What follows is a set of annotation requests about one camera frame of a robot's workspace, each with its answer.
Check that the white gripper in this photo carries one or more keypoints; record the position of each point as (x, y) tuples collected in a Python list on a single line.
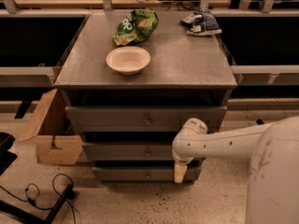
[(179, 157)]

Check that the grey drawer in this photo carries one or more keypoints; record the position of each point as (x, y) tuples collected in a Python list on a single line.
[(86, 119), (128, 151), (133, 174)]

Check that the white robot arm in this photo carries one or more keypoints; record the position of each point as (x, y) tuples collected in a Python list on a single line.
[(273, 152)]

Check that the grey bottom drawer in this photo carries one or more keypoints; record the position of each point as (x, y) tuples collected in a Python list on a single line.
[(133, 174)]

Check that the grey drawer cabinet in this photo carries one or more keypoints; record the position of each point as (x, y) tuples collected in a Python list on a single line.
[(184, 70)]

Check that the grey top drawer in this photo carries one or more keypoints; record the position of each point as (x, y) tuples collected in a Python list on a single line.
[(86, 119)]

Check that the black stand leg right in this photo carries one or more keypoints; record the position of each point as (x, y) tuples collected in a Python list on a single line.
[(259, 122)]

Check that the white bowl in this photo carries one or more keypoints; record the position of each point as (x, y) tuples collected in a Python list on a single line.
[(128, 60)]

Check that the brown cardboard box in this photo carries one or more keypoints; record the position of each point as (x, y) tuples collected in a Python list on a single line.
[(48, 126)]

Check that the blue white snack bag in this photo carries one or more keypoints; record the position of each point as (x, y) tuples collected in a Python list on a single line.
[(201, 23)]

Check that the green chip bag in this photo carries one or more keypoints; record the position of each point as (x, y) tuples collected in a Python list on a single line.
[(136, 27)]

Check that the black object at left edge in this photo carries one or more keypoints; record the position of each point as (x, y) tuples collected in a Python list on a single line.
[(6, 157)]

